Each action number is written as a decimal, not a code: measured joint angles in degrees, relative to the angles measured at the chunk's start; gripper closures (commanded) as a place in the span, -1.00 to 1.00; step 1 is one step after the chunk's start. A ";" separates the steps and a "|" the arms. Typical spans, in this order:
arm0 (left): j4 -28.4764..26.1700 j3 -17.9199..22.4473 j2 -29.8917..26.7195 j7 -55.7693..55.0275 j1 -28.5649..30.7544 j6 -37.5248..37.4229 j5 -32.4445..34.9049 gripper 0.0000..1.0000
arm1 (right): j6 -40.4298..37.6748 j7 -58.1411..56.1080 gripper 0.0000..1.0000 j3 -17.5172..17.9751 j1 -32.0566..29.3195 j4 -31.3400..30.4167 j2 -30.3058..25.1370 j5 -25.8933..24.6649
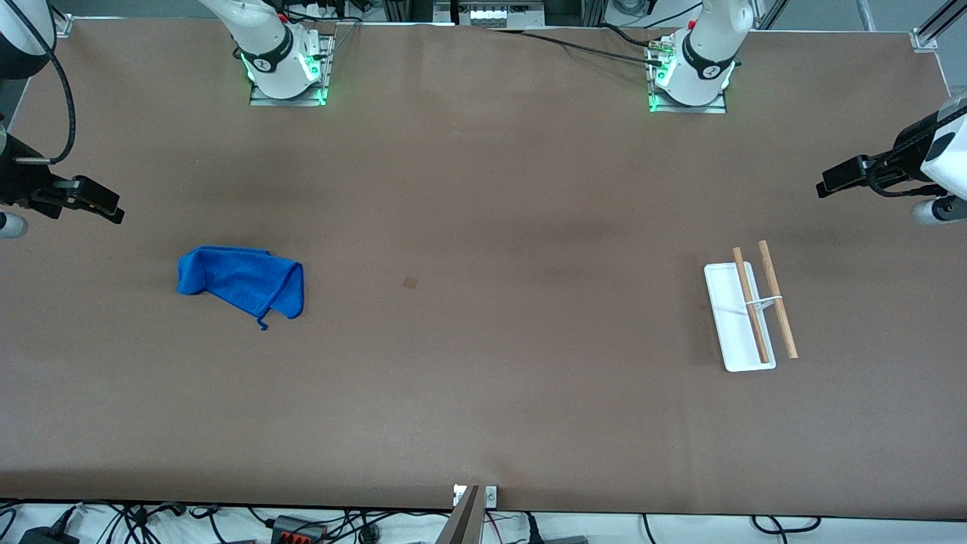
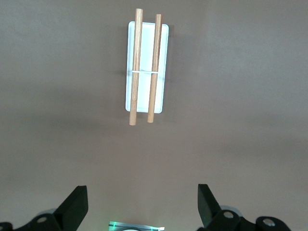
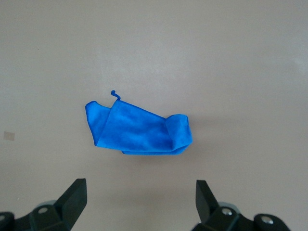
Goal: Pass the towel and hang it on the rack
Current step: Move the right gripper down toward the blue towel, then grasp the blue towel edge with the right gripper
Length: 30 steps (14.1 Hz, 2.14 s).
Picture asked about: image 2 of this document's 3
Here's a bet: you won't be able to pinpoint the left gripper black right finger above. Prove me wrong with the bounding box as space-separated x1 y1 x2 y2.
197 184 292 231

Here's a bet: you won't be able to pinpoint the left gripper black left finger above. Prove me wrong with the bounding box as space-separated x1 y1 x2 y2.
0 185 89 231

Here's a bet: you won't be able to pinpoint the wooden rack rod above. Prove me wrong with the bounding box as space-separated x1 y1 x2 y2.
129 8 144 126
147 13 162 124

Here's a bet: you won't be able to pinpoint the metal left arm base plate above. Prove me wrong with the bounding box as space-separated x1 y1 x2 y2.
108 221 166 231

